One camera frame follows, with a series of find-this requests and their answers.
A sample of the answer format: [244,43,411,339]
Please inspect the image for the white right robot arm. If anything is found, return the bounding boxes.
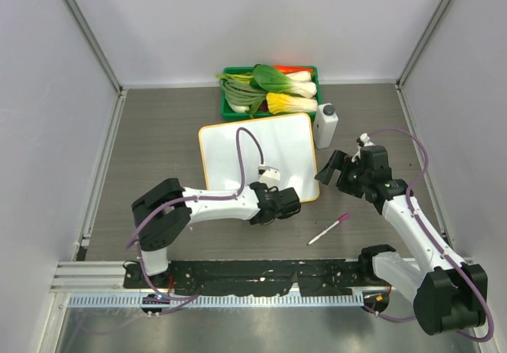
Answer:
[314,145,493,336]

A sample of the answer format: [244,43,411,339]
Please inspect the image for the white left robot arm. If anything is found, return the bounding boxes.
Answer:
[127,178,301,289]

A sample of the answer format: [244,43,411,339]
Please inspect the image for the green long beans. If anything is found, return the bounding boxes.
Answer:
[216,73,267,106]

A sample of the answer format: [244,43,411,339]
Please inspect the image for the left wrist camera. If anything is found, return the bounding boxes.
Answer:
[257,164,281,188]

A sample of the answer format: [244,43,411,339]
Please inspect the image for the white slotted cable duct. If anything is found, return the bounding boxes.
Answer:
[67,291,364,309]

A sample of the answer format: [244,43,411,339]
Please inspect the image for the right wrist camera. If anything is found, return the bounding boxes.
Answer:
[356,133,375,150]

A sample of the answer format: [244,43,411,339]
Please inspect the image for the white plastic bottle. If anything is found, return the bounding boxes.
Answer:
[313,103,339,150]

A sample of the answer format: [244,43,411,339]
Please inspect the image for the orange-framed whiteboard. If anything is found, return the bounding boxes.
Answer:
[198,113,320,203]

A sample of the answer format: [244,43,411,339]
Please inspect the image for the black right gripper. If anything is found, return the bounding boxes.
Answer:
[315,150,372,199]

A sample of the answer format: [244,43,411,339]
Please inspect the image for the orange carrot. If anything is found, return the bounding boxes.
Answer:
[273,65,314,74]

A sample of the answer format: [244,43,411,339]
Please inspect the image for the green bok choy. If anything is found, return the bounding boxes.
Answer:
[253,64,317,98]

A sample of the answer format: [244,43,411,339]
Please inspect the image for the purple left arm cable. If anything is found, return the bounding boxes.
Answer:
[125,127,265,317]

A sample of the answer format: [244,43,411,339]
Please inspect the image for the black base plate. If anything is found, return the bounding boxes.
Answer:
[123,258,393,298]

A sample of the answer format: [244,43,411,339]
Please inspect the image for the yellow-leaf cabbage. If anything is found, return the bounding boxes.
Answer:
[266,93,318,114]

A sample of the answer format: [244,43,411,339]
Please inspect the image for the green plastic tray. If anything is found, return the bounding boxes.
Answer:
[220,65,323,122]

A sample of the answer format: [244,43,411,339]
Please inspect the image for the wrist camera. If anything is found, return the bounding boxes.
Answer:
[356,133,375,150]
[257,164,281,188]

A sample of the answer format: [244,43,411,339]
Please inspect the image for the white radish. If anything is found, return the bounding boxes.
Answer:
[229,104,250,113]

